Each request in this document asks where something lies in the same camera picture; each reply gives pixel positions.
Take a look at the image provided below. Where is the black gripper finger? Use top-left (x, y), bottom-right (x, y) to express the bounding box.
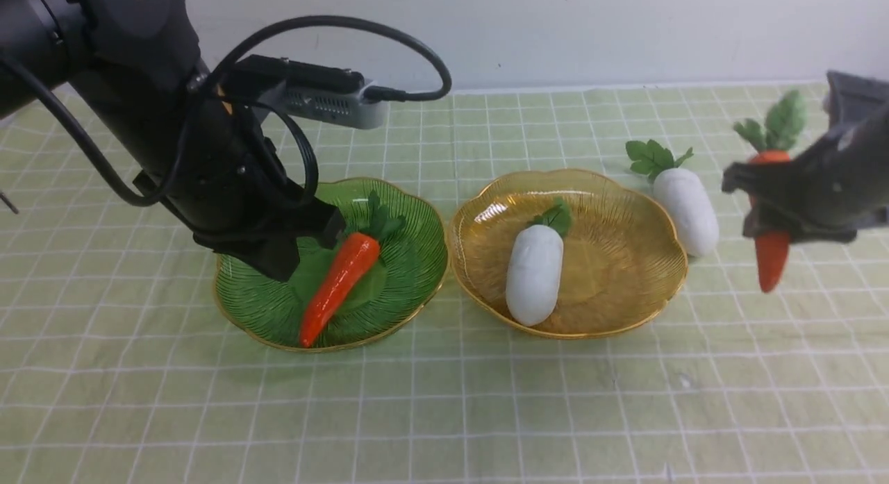
top-left (292, 192), bottom-right (346, 249)
top-left (721, 151), bottom-right (806, 197)
top-left (742, 205), bottom-right (806, 240)
top-left (212, 236), bottom-right (301, 282)

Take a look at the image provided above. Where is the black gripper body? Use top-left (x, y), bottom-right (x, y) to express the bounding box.
top-left (131, 108), bottom-right (307, 252)
top-left (792, 72), bottom-right (888, 243)

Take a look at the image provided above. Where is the orange toy carrot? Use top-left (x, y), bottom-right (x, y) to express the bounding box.
top-left (733, 90), bottom-right (807, 294)
top-left (298, 190), bottom-right (404, 348)

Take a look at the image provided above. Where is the white toy radish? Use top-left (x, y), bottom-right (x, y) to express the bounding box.
top-left (625, 140), bottom-right (720, 258)
top-left (505, 197), bottom-right (573, 328)

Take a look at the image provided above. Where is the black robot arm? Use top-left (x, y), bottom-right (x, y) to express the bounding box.
top-left (1, 0), bottom-right (453, 282)

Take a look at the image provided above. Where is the green ribbed plastic plate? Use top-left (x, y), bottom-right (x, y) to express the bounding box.
top-left (214, 177), bottom-right (448, 352)

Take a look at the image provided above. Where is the amber ribbed plastic plate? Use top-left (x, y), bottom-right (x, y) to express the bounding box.
top-left (447, 169), bottom-right (688, 340)

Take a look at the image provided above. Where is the green checked tablecloth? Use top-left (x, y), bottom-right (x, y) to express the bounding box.
top-left (1, 85), bottom-right (888, 483)

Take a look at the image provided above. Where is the black camera cable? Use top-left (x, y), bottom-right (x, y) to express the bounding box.
top-left (0, 15), bottom-right (453, 208)

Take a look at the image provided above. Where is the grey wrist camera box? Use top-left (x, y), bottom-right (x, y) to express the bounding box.
top-left (222, 55), bottom-right (388, 130)

